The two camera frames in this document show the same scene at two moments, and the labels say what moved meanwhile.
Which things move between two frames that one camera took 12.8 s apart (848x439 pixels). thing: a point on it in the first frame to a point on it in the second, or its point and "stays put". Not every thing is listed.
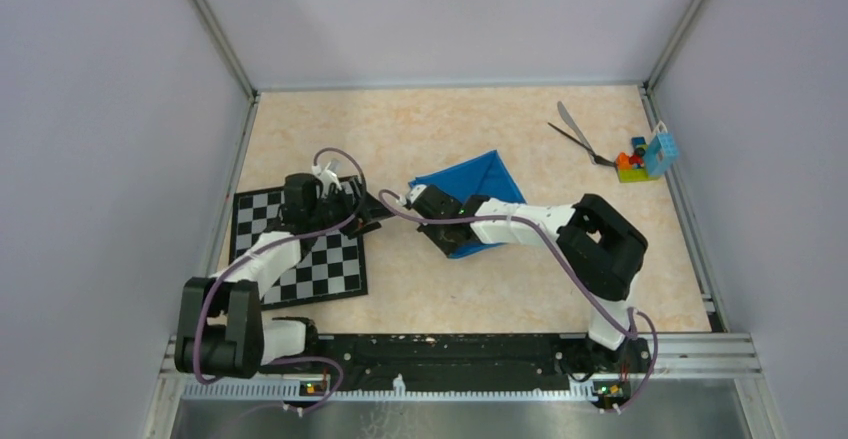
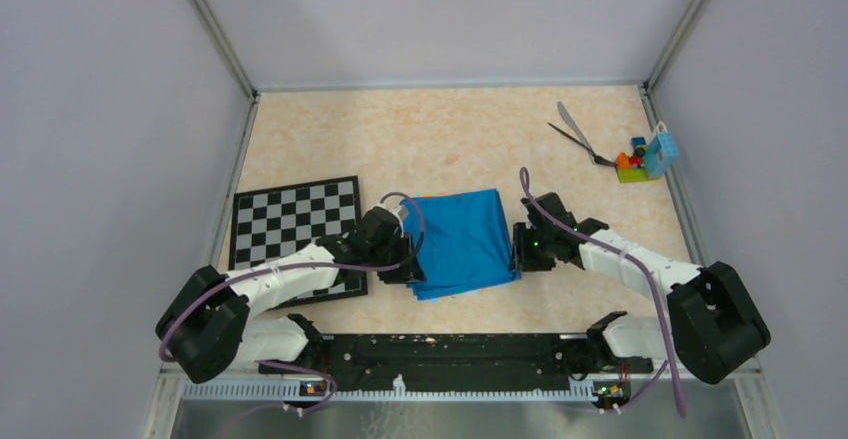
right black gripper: (448, 249) to (522, 260)
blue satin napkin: (485, 175) to (464, 241)
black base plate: (436, 359) stays put
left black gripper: (374, 209) to (408, 273)
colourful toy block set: (649, 160) stays put
